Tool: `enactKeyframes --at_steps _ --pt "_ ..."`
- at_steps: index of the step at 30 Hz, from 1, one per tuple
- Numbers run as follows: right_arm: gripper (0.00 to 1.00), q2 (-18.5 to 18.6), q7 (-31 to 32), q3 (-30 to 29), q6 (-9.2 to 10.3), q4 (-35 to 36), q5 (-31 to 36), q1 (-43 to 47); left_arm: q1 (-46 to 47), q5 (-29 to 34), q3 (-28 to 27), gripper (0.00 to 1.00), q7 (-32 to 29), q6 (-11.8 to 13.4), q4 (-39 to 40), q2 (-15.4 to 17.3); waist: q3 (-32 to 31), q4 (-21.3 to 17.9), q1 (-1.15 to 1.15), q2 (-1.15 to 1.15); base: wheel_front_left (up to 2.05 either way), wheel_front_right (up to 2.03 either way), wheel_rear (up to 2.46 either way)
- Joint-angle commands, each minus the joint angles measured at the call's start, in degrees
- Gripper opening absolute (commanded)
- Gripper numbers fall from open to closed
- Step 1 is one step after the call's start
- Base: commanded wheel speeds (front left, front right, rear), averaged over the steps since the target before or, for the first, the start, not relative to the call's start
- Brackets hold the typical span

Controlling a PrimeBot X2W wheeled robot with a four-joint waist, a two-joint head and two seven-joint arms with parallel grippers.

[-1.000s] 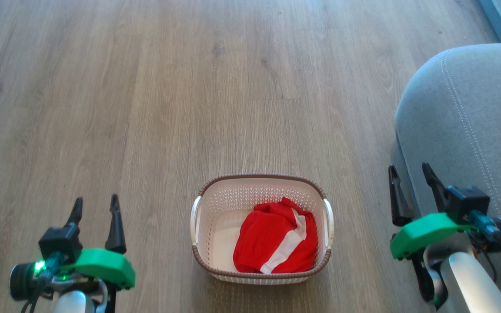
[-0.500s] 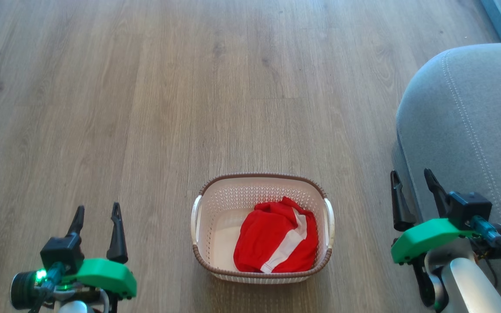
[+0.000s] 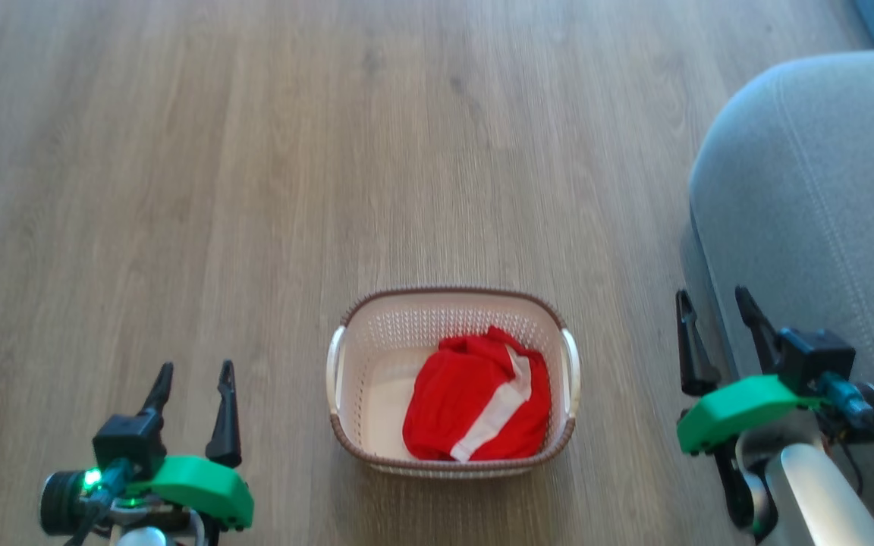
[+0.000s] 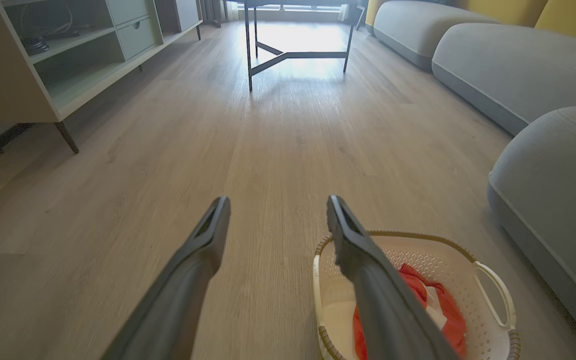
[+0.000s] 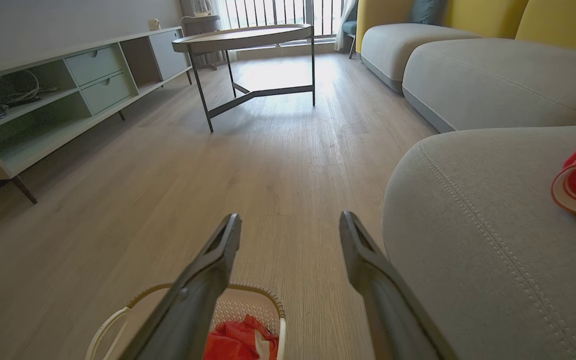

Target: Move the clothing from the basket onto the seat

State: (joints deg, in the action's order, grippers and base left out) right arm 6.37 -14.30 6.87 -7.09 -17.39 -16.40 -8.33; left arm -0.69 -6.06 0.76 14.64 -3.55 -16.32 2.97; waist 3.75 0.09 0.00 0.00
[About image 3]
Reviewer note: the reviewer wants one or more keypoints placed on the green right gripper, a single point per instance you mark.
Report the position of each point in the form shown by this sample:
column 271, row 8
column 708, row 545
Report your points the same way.
column 740, row 402

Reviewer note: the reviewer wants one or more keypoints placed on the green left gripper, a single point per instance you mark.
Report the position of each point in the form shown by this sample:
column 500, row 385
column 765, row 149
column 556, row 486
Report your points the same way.
column 198, row 485

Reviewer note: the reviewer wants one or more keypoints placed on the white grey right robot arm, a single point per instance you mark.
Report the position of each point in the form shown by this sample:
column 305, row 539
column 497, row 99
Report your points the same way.
column 816, row 493

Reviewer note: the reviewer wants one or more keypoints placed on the grey fabric sofa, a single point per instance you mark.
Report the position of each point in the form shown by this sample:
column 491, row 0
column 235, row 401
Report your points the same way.
column 809, row 197

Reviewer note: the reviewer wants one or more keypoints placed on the red and white garment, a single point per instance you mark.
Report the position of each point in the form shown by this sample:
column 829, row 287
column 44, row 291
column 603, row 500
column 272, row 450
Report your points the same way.
column 467, row 402

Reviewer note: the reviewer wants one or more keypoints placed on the white brown-rimmed laundry basket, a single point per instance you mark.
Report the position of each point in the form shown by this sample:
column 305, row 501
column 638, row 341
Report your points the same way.
column 384, row 341

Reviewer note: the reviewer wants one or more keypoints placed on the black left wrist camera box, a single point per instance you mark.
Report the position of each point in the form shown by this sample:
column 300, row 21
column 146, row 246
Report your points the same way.
column 130, row 444

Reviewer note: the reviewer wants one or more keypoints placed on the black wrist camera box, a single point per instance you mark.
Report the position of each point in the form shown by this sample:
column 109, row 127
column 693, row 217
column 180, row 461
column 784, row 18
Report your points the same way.
column 130, row 444
column 816, row 356

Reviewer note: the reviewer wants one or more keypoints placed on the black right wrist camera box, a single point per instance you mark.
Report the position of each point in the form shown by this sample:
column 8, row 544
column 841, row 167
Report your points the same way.
column 816, row 356

